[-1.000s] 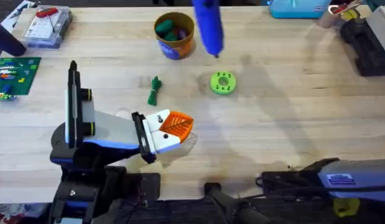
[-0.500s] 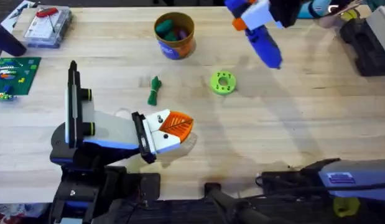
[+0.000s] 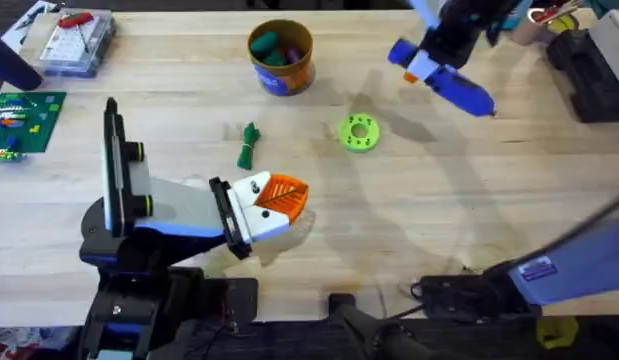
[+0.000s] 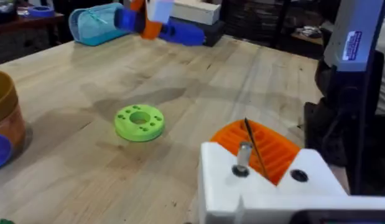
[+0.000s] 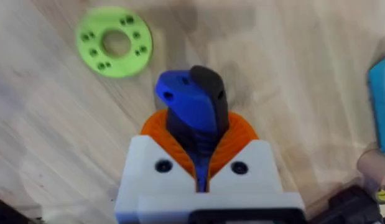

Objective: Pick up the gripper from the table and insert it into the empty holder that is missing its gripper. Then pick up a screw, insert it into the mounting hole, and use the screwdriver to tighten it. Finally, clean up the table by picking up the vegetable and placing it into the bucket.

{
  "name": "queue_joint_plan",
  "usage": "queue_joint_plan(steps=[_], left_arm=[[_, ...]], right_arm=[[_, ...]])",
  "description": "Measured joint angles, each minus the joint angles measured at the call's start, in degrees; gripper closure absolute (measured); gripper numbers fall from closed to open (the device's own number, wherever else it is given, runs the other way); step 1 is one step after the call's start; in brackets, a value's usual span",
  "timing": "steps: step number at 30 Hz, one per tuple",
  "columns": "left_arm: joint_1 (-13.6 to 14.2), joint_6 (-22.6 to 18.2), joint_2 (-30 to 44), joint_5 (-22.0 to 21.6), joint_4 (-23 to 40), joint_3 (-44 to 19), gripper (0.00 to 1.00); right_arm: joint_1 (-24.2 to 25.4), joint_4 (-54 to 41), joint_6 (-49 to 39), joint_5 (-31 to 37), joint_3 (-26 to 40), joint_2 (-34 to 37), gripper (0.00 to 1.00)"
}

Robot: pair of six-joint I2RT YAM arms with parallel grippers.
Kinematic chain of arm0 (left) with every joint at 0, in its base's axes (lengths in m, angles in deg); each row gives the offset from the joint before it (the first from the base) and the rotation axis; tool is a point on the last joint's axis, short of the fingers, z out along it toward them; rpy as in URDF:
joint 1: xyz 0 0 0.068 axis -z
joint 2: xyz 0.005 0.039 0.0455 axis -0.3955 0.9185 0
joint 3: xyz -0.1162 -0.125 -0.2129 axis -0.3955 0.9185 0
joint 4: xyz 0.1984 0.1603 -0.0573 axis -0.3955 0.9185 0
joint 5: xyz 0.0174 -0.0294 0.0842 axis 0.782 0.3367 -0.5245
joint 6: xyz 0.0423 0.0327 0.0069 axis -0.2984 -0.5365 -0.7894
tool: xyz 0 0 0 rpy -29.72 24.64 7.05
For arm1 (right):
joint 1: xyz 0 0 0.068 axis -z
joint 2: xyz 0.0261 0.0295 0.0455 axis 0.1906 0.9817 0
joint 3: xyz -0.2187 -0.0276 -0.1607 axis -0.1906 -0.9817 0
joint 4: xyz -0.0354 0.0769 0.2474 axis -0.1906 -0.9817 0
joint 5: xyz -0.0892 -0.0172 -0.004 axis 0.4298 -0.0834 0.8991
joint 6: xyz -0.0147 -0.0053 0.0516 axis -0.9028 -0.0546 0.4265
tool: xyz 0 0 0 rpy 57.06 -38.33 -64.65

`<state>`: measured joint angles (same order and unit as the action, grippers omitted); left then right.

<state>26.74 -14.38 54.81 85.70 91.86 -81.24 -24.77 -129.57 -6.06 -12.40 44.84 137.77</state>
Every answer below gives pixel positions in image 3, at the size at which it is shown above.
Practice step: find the green disc with holes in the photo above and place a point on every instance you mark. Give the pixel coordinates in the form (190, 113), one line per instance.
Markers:
(351, 142)

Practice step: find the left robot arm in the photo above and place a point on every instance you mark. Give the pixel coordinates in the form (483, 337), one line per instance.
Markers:
(139, 260)

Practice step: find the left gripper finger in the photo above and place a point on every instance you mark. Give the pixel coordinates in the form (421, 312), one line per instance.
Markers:
(249, 192)
(269, 225)

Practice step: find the left wrist upright plate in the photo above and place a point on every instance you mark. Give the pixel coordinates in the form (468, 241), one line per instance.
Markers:
(114, 170)

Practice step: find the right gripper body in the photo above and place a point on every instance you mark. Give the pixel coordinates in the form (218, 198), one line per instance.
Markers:
(456, 40)

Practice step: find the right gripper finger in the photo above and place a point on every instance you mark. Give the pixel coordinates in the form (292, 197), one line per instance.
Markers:
(424, 65)

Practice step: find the dark blue cylinder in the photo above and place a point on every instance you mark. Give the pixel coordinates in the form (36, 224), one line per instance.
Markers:
(11, 67)

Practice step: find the colourful cloth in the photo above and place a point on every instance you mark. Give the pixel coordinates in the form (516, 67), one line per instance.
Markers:
(24, 345)

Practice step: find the black rail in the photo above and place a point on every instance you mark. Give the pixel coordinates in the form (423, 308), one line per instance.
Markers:
(489, 345)

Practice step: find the green vegetable toy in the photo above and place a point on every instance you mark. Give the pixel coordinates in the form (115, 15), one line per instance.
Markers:
(247, 147)

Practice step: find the brown tub with toys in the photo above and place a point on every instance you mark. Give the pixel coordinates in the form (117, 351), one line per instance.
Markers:
(284, 70)

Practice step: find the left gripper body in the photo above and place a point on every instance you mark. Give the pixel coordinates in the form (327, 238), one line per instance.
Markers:
(179, 207)

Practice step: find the clear plastic box with tools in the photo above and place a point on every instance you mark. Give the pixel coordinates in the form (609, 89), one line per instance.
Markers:
(79, 47)

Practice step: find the tape roll with scissors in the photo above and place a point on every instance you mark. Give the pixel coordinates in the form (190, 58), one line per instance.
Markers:
(534, 27)

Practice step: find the green board with blocks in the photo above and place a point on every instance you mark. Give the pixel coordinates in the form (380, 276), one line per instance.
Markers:
(24, 125)

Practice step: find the black box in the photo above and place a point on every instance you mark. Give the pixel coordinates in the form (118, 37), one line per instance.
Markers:
(594, 90)

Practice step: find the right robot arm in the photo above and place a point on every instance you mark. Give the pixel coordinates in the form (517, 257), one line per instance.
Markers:
(579, 260)

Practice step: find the yellow object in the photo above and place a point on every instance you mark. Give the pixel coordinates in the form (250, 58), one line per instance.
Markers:
(556, 332)

